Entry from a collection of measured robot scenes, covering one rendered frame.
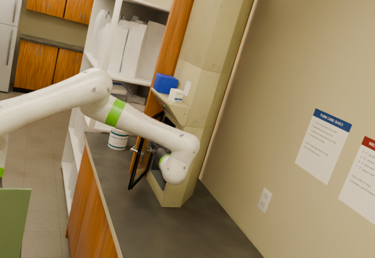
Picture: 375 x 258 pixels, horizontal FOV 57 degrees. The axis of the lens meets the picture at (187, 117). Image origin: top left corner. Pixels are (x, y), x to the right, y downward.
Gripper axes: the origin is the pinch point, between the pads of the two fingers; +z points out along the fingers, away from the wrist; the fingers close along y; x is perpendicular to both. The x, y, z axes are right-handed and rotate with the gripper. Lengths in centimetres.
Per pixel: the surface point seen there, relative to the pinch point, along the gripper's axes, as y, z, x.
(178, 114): -7.1, -8.2, -18.7
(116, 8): 9, 108, -59
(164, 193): -12.2, -7.5, 26.4
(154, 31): -31, 132, -49
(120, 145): -4, 63, 30
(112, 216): 16.8, -17.6, 34.0
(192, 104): -12.8, -8.2, -24.6
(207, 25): -13, -1, -63
